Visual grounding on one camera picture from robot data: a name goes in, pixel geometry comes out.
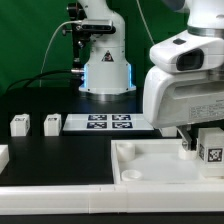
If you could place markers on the grey camera on mount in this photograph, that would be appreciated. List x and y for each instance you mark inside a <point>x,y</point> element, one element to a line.
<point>95,26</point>

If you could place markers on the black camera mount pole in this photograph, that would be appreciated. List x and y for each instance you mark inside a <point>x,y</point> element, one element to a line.
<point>76,12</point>

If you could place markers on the white marker base plate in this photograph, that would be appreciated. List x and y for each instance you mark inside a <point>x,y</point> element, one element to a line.
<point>108,122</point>

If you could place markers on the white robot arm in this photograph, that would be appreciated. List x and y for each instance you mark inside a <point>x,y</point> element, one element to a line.
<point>108,73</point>

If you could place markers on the white square tabletop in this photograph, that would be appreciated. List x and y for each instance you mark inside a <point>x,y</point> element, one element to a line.
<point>156,161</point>

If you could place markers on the white U-shaped fence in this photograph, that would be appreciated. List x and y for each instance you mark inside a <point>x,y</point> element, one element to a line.
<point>112,198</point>

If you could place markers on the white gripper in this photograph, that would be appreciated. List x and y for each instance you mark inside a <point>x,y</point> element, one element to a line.
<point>180,88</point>

